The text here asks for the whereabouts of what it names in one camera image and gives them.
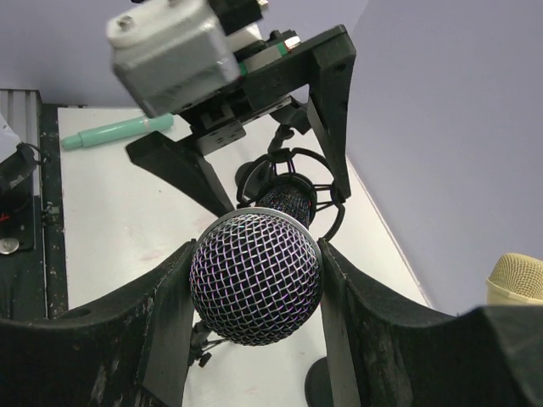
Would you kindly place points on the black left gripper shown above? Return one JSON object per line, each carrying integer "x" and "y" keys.
{"x": 324, "y": 63}

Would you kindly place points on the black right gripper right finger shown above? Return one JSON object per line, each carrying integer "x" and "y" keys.
{"x": 384, "y": 349}

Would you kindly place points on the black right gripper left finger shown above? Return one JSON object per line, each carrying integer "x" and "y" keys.
{"x": 128, "y": 348}

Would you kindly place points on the black tripod mic stand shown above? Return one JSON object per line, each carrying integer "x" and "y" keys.
{"x": 252, "y": 179}

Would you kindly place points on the black round-base clip stand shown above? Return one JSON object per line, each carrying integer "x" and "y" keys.
{"x": 318, "y": 392}

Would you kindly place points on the mint green microphone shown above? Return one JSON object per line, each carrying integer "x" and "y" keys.
{"x": 117, "y": 131}

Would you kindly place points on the black microphone with silver grille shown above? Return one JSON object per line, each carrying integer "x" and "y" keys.
{"x": 256, "y": 272}

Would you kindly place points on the cream yellow microphone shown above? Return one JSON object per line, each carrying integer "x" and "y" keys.
{"x": 515, "y": 280}

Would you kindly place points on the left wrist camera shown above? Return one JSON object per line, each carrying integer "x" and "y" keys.
{"x": 171, "y": 55}

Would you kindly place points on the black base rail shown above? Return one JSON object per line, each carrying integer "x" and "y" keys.
{"x": 34, "y": 277}

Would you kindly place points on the aluminium frame rail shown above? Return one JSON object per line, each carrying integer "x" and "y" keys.
{"x": 20, "y": 111}

